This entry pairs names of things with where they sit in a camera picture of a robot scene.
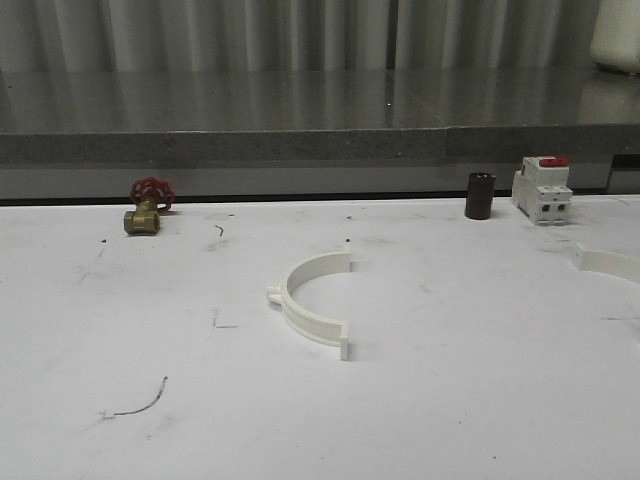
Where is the white half clamp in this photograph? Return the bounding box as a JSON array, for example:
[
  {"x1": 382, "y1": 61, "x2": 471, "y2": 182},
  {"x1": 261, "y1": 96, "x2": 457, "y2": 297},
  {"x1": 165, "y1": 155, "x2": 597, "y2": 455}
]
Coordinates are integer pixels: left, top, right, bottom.
[
  {"x1": 571, "y1": 243, "x2": 640, "y2": 283},
  {"x1": 266, "y1": 242, "x2": 351, "y2": 361}
]

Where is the dark brown cylinder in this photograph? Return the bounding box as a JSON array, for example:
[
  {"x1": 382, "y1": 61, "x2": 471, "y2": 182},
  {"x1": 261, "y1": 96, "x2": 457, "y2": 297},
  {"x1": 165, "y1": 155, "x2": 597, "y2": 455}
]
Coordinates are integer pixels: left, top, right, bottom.
[{"x1": 465, "y1": 172, "x2": 496, "y2": 220}]

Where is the brass valve red handwheel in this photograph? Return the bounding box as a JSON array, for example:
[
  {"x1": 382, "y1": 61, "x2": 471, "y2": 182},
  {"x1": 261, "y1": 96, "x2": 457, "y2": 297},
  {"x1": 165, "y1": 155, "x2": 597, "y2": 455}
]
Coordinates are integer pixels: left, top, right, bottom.
[{"x1": 123, "y1": 177, "x2": 175, "y2": 235}]

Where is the grey stone counter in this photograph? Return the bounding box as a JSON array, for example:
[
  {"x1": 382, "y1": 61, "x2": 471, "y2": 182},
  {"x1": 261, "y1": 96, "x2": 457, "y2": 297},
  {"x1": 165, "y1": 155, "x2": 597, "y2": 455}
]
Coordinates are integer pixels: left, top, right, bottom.
[{"x1": 1, "y1": 67, "x2": 639, "y2": 204}]

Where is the grey curtain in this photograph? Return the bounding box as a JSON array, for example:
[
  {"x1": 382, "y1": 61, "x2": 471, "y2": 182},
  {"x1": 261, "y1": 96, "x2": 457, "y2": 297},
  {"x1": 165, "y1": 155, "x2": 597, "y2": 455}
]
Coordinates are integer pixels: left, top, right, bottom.
[{"x1": 1, "y1": 1, "x2": 598, "y2": 73}]

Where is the white appliance on counter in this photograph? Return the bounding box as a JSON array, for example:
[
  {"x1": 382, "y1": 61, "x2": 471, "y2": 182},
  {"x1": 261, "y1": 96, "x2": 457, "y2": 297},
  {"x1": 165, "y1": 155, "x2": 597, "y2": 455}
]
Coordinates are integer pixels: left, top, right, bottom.
[{"x1": 590, "y1": 0, "x2": 639, "y2": 74}]

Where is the white circuit breaker red switch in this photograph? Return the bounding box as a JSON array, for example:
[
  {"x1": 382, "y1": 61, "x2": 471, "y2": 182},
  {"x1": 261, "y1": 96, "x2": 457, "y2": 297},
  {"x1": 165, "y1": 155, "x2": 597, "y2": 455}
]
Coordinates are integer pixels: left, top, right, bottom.
[{"x1": 511, "y1": 156, "x2": 573, "y2": 225}]

